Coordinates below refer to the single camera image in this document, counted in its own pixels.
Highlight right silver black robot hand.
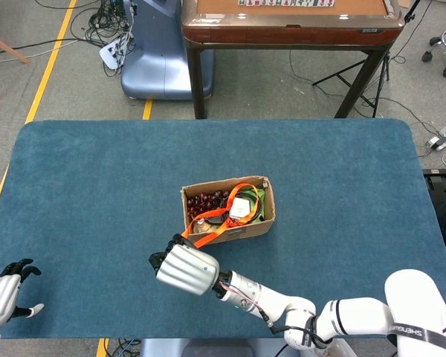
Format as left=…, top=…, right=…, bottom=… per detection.
left=149, top=234, right=221, bottom=297

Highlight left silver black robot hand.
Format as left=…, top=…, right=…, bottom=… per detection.
left=0, top=259, right=45, bottom=328

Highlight dark red grape bunch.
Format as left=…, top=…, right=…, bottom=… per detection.
left=187, top=190, right=231, bottom=219

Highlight brown cardboard box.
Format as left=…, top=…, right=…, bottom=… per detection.
left=181, top=175, right=277, bottom=246

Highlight white badge with orange lanyard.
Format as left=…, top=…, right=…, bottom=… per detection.
left=181, top=183, right=261, bottom=249

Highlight black cable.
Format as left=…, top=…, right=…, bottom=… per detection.
left=218, top=189, right=265, bottom=224

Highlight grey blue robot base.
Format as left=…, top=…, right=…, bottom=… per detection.
left=139, top=338, right=302, bottom=357

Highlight tan round bread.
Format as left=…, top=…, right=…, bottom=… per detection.
left=193, top=219, right=219, bottom=235

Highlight bright green cloth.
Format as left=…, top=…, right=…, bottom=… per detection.
left=241, top=188, right=267, bottom=224

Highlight blue felt table cover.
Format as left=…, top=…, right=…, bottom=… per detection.
left=0, top=118, right=446, bottom=340

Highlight clear plastic bag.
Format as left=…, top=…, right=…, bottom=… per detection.
left=326, top=340, right=358, bottom=357

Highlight white power strip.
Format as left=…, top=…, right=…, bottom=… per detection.
left=99, top=31, right=135, bottom=71
left=427, top=124, right=446, bottom=152

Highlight light wooden pole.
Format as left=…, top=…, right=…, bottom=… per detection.
left=0, top=30, right=30, bottom=65

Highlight black tripod stand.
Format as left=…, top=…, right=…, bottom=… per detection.
left=311, top=0, right=424, bottom=119

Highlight brown mahjong table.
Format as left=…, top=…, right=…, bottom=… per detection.
left=181, top=0, right=406, bottom=120

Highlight row of face-up mahjong tiles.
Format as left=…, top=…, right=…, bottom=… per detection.
left=238, top=0, right=335, bottom=7

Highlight blue grey machine pedestal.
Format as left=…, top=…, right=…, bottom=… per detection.
left=120, top=0, right=216, bottom=101

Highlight tangled black floor cables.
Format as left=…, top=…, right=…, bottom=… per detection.
left=70, top=0, right=135, bottom=77

